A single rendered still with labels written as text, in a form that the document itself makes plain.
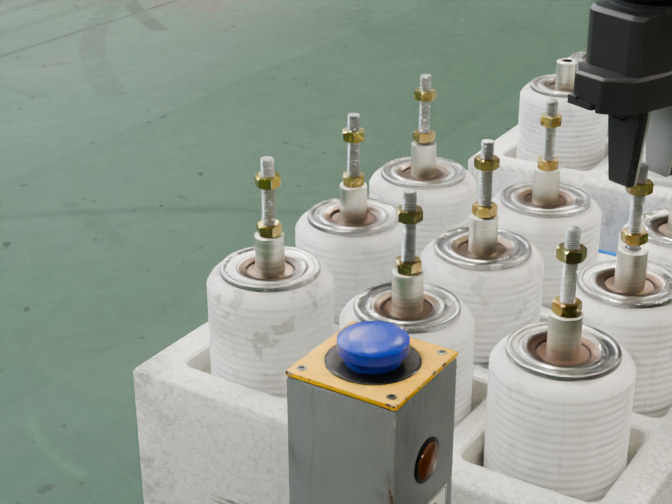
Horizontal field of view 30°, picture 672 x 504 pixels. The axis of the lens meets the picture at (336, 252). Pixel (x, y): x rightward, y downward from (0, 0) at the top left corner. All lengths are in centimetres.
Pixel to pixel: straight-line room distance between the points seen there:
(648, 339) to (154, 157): 114
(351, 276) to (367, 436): 35
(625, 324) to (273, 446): 26
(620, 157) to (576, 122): 47
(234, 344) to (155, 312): 52
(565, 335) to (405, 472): 19
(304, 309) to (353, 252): 10
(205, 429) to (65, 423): 33
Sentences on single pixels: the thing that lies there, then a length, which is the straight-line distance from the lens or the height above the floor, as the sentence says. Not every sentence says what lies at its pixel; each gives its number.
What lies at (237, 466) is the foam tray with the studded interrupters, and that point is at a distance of 94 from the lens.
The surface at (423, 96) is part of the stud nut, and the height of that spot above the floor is 33.
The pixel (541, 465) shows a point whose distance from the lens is 83.
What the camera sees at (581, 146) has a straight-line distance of 137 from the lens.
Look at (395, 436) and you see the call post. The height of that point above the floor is 30.
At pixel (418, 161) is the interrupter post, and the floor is 27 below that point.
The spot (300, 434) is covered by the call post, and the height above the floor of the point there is 28.
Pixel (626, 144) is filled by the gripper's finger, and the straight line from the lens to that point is 88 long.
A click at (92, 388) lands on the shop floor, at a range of 130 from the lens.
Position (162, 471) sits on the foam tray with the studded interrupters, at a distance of 100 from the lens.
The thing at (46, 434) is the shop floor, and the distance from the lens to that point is 124.
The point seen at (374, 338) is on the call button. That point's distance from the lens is 68.
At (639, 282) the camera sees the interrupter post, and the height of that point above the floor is 26.
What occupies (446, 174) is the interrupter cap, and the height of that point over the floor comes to 25.
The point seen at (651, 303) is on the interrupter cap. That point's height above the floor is 25.
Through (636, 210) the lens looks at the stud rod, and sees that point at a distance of 91.
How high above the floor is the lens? 66
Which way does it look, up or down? 25 degrees down
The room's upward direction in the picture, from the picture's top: straight up
